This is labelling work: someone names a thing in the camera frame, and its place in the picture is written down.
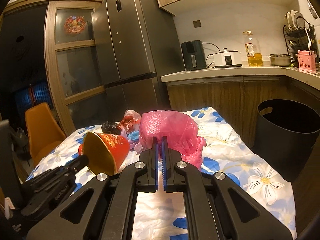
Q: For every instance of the orange chair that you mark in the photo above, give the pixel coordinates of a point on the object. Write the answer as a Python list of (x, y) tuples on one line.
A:
[(44, 133)]

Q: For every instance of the small red white snack bag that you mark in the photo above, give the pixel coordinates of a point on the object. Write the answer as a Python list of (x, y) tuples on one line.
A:
[(130, 121)]

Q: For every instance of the dark grey refrigerator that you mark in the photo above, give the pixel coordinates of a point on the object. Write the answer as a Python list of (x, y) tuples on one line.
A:
[(136, 44)]

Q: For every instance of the red round door decoration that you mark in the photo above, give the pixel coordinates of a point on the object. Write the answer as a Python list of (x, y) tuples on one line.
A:
[(74, 25)]

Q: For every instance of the stainless steel pot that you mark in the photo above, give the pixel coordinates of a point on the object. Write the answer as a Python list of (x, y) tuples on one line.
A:
[(282, 60)]

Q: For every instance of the black plastic bag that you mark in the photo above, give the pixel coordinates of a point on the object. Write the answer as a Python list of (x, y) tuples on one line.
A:
[(109, 127)]

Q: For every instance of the wooden framed glass door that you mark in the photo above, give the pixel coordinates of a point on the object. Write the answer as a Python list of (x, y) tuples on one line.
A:
[(72, 67)]

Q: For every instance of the black air fryer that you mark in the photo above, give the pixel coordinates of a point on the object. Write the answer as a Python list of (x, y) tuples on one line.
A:
[(193, 55)]

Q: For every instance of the purple plastic bag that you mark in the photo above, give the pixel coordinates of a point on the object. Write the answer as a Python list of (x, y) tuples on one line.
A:
[(135, 146)]

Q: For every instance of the wooden lower cabinet counter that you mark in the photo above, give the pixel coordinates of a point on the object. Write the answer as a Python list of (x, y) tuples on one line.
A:
[(236, 92)]

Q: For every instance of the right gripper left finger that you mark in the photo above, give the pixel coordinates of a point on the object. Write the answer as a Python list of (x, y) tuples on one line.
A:
[(105, 207)]

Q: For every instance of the pink plastic bag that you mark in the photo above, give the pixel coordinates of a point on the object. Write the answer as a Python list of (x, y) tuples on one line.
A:
[(180, 130)]

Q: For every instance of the black trash bin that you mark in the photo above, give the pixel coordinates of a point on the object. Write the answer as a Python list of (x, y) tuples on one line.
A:
[(286, 133)]

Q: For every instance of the black dish rack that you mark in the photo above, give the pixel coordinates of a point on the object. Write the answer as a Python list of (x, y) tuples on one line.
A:
[(299, 34)]

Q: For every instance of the pink utensil holder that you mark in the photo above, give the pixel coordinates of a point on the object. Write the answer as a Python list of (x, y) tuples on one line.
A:
[(306, 61)]

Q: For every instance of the cooking oil bottle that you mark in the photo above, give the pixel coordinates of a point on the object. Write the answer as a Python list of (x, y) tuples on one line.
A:
[(253, 52)]

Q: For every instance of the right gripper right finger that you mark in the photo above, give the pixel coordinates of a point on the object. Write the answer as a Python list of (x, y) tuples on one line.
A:
[(215, 206)]

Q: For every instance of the wall power socket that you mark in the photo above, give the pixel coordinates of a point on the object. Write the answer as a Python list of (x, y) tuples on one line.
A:
[(197, 24)]

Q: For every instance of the red paper cup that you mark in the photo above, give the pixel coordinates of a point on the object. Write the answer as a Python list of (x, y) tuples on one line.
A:
[(105, 152)]

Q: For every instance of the white rice cooker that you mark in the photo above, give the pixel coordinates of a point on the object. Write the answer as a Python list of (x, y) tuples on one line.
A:
[(227, 58)]

